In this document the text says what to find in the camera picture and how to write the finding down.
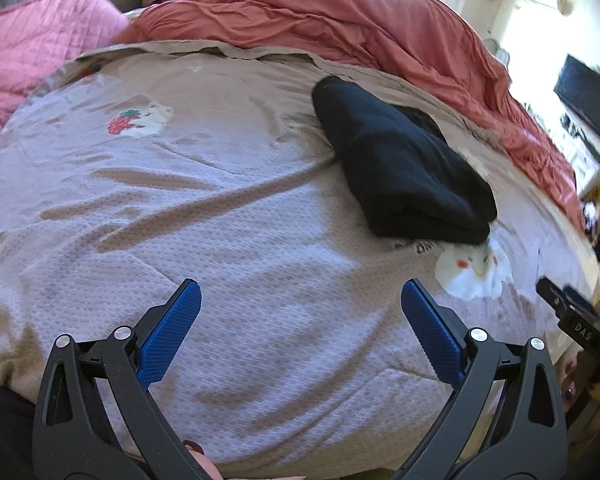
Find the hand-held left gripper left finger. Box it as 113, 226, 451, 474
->
32, 279, 226, 480

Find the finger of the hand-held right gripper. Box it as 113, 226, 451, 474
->
536, 277, 579, 319
562, 285, 592, 309

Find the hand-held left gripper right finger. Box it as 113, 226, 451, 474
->
395, 280, 568, 480

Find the black sweater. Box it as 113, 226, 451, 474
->
312, 76, 498, 246

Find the person's right hand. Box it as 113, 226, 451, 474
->
562, 350, 600, 411

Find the person's left hand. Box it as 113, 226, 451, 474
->
182, 440, 226, 480

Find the mauve printed bed sheet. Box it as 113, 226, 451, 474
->
0, 42, 600, 480

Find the white television cabinet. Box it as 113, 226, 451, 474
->
550, 110, 600, 198

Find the pink quilted pillow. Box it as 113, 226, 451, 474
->
0, 0, 131, 153

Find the salmon red duvet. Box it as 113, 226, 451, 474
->
115, 0, 588, 231

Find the black wall television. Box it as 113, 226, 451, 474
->
554, 54, 600, 141

